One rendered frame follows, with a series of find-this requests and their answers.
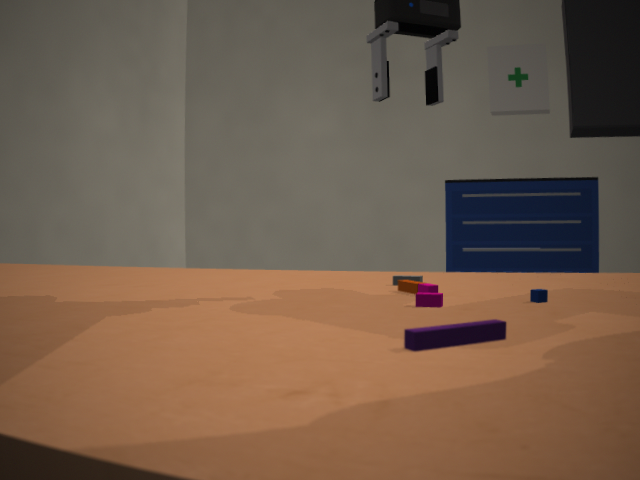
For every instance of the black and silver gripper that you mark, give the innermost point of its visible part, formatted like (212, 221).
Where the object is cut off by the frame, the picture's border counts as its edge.
(435, 19)

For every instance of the grey rod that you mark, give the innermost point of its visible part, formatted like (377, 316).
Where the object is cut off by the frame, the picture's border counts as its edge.
(407, 277)

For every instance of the small dark blue cube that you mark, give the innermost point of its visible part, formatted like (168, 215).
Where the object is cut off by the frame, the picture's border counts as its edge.
(539, 295)

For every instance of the orange rod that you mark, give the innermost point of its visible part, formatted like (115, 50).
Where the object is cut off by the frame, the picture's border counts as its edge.
(408, 286)

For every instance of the dark purple rod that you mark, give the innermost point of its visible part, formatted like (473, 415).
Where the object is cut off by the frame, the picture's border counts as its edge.
(435, 337)

